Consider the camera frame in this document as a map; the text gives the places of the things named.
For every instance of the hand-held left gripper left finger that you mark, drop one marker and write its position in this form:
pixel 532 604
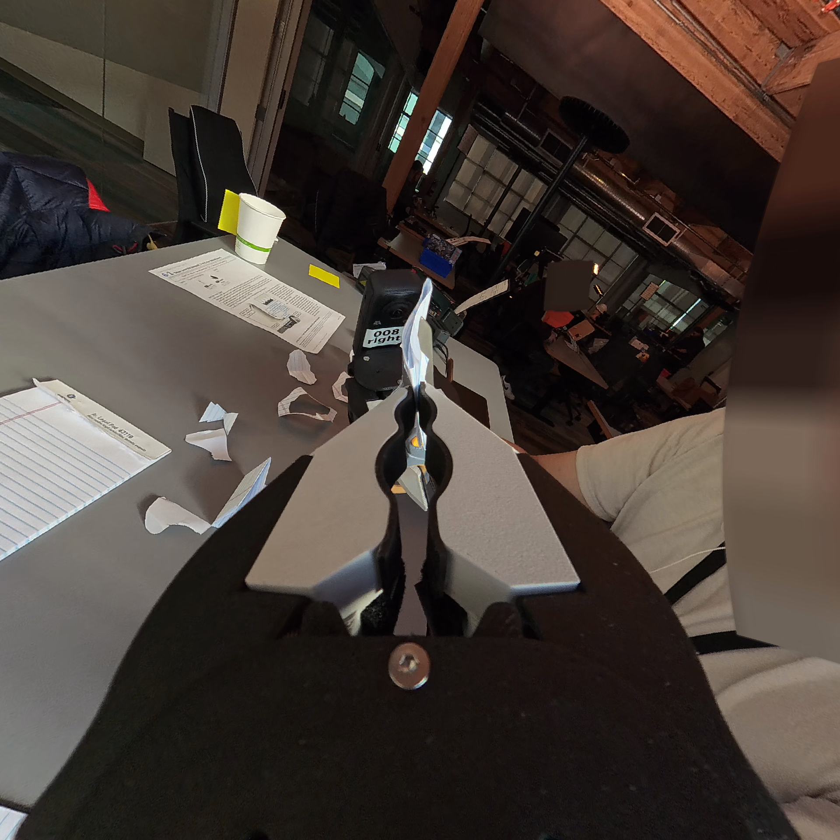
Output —
pixel 328 525

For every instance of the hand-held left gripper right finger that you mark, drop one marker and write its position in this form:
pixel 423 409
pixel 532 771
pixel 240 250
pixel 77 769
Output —
pixel 505 525

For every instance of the narrow lined paper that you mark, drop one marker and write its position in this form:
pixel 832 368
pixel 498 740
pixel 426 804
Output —
pixel 415 341

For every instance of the grey orange scissors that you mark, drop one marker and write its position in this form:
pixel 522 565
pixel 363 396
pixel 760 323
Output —
pixel 420 485

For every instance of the person's right forearm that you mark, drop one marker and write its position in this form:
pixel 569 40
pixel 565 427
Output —
pixel 564 469

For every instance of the grey desk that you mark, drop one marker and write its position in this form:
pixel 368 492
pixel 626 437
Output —
pixel 98 341

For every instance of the blue crate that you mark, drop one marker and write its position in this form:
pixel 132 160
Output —
pixel 438 257

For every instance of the yellow sticky note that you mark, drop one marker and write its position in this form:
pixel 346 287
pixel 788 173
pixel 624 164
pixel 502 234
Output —
pixel 324 275

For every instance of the folded lined paper booklet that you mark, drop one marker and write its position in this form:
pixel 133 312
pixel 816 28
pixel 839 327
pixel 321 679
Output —
pixel 246 489

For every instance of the white paper tag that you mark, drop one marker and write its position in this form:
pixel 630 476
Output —
pixel 482 296

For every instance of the lined paper strip scrap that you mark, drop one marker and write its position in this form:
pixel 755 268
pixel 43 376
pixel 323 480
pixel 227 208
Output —
pixel 289 403

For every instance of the printed instruction sheet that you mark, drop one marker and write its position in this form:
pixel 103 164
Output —
pixel 249 295

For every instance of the white paper cup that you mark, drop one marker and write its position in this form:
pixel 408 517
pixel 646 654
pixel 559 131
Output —
pixel 259 226

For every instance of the yellow sticky note pad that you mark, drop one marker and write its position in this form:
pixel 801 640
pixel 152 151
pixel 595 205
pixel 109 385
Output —
pixel 228 210

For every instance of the black chair white piping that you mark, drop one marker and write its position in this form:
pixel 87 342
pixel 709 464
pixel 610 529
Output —
pixel 216 170

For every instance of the black disc-topped pole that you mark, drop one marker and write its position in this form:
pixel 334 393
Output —
pixel 594 123

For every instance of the white lined legal pad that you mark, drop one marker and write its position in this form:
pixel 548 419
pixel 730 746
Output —
pixel 59 459

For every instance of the dark blue puffer jacket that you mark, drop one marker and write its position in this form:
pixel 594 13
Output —
pixel 46 216

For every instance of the lined paper pad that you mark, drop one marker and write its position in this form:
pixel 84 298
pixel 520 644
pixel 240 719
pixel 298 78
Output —
pixel 10 825

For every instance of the metal ventilation duct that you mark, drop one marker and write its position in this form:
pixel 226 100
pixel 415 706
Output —
pixel 630 203

